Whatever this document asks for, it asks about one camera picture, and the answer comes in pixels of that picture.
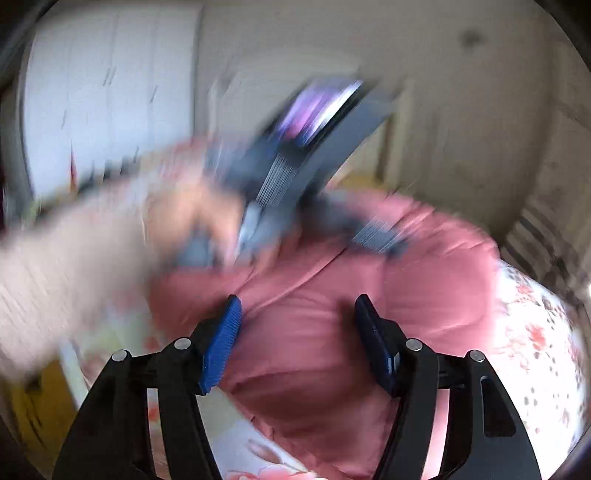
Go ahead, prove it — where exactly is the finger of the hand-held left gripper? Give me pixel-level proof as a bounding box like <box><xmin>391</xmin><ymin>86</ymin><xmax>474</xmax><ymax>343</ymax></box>
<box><xmin>300</xmin><ymin>191</ymin><xmax>413</xmax><ymax>259</ymax></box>

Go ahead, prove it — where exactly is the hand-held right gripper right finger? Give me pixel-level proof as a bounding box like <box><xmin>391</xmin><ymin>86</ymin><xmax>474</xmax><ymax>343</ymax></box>
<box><xmin>353</xmin><ymin>294</ymin><xmax>542</xmax><ymax>480</ymax></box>

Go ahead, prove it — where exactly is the person's left forearm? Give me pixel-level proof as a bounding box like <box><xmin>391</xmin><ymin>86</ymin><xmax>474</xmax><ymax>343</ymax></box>
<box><xmin>0</xmin><ymin>189</ymin><xmax>185</xmax><ymax>384</ymax></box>

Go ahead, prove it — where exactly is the white wardrobe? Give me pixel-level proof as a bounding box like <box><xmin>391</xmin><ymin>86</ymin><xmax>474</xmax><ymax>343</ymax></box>
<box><xmin>21</xmin><ymin>7</ymin><xmax>206</xmax><ymax>201</ymax></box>

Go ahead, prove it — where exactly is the floral bed sheet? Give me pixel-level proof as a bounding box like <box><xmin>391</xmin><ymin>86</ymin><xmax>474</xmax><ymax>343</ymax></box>
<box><xmin>60</xmin><ymin>263</ymin><xmax>589</xmax><ymax>480</ymax></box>

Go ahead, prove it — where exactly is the person's left hand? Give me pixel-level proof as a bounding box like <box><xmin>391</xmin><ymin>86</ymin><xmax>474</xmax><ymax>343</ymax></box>
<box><xmin>148</xmin><ymin>182</ymin><xmax>247</xmax><ymax>273</ymax></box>

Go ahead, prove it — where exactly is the pink puffer jacket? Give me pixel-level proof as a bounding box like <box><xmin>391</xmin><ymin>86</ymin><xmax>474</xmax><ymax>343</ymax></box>
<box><xmin>148</xmin><ymin>189</ymin><xmax>504</xmax><ymax>480</ymax></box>

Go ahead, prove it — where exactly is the striped cloth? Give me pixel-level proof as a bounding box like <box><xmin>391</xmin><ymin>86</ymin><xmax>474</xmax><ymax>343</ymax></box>
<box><xmin>501</xmin><ymin>203</ymin><xmax>589</xmax><ymax>301</ymax></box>

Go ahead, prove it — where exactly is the yellow cloth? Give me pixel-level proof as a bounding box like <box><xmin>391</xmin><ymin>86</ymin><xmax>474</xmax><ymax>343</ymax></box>
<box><xmin>7</xmin><ymin>360</ymin><xmax>81</xmax><ymax>462</ymax></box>

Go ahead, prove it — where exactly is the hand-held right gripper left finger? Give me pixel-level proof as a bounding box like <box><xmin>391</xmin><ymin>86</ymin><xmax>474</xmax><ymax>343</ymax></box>
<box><xmin>52</xmin><ymin>294</ymin><xmax>243</xmax><ymax>480</ymax></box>

